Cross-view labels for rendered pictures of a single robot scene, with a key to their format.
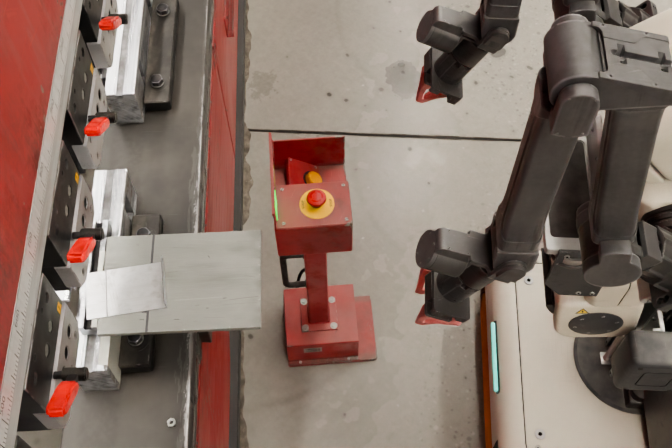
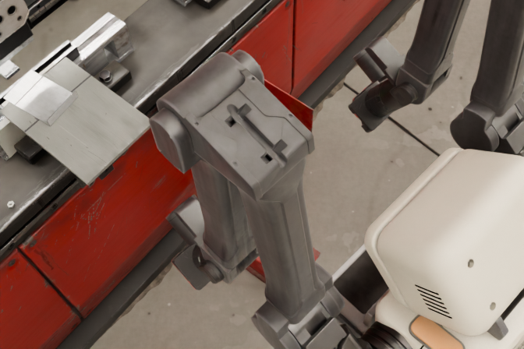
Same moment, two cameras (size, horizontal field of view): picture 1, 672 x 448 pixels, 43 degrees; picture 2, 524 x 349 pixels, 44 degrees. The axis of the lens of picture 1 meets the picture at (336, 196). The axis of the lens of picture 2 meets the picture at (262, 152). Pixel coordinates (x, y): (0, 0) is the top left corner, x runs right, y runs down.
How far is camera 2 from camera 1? 0.65 m
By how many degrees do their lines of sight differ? 22
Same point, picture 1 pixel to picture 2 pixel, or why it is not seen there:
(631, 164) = (265, 242)
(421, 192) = not seen: hidden behind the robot
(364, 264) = (337, 230)
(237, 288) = (100, 147)
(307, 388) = not seen: hidden behind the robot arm
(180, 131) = (200, 27)
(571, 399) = not seen: outside the picture
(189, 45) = not seen: outside the picture
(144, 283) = (54, 100)
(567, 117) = (160, 139)
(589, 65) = (189, 101)
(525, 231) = (215, 243)
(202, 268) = (94, 118)
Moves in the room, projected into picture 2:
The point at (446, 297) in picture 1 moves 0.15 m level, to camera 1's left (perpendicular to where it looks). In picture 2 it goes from (192, 259) to (130, 205)
